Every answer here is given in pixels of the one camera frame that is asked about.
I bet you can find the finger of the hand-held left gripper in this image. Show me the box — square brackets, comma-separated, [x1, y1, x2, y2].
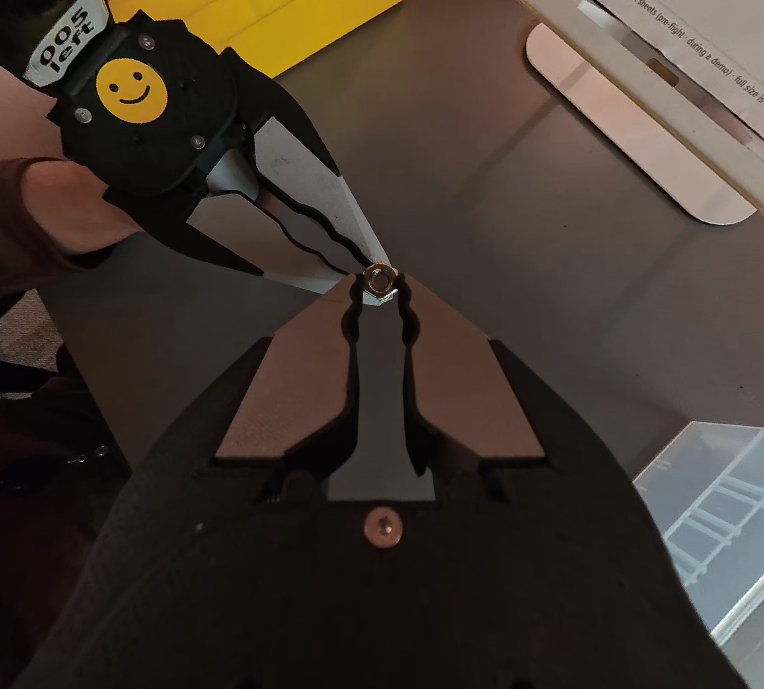
[252, 116, 392, 272]
[186, 154, 359, 297]

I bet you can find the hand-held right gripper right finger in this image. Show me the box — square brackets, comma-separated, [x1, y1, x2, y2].
[397, 273, 547, 484]

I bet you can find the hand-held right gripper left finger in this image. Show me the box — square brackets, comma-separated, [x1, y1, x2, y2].
[214, 273, 364, 481]

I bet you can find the steel hex nut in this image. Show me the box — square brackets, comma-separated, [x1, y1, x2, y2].
[361, 262, 400, 299]

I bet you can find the clear plastic bin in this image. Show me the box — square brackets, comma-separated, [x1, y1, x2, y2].
[633, 420, 764, 651]

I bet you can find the person's dark jacket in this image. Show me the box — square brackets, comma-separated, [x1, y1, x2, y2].
[0, 343, 132, 689]

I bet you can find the white stand base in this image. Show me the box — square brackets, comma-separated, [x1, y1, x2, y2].
[525, 22, 759, 224]

